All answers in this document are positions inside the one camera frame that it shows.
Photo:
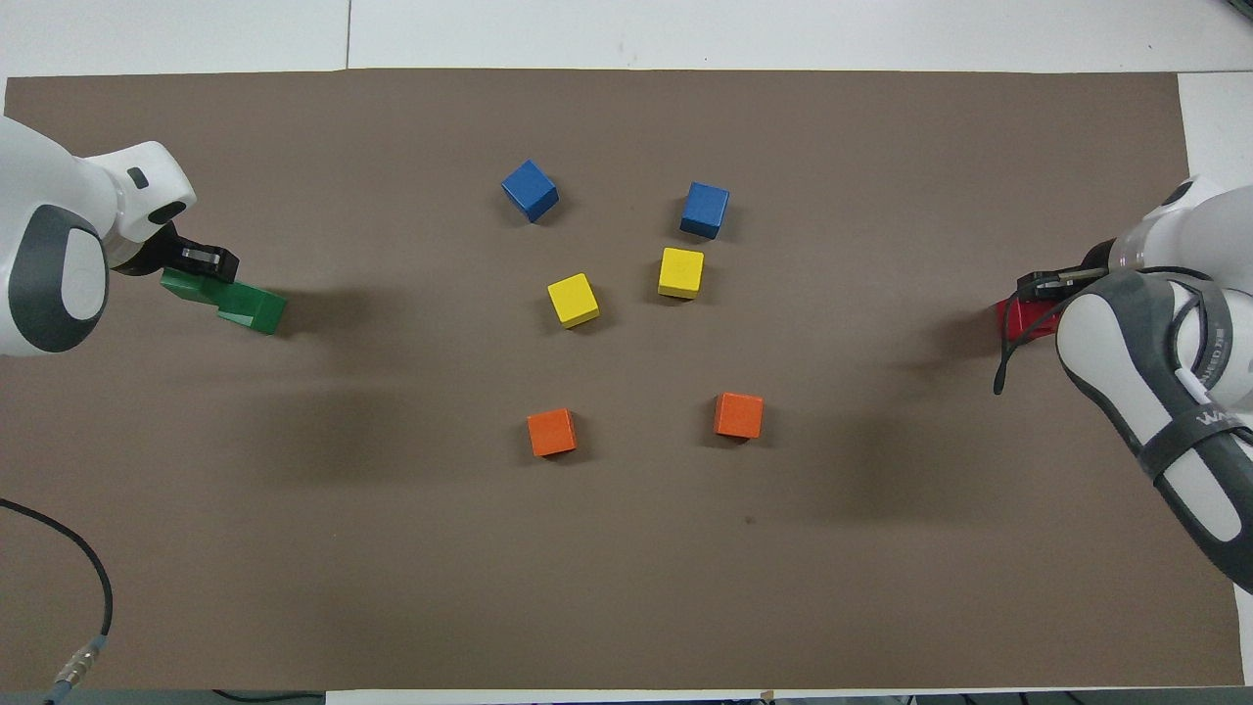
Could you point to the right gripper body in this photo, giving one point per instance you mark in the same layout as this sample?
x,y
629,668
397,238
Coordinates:
x,y
1098,266

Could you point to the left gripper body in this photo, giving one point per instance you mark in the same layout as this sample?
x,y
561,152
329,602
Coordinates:
x,y
147,191

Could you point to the green wooden cube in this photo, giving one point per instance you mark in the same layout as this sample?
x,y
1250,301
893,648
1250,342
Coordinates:
x,y
191,286
256,311

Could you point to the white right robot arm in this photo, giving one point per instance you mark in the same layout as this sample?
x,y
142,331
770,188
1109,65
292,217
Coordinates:
x,y
1175,441

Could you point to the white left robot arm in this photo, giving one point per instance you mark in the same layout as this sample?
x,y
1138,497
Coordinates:
x,y
39,176

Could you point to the blue wooden cube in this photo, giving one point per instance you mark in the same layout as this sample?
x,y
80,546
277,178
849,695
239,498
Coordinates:
x,y
530,190
705,208

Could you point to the orange wooden cube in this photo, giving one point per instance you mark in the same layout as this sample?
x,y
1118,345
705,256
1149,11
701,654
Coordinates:
x,y
738,414
552,431

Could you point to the yellow wooden cube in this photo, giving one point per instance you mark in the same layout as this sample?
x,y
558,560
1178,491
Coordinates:
x,y
681,271
573,299

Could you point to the brown paper mat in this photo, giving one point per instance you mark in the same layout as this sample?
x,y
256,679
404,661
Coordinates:
x,y
626,568

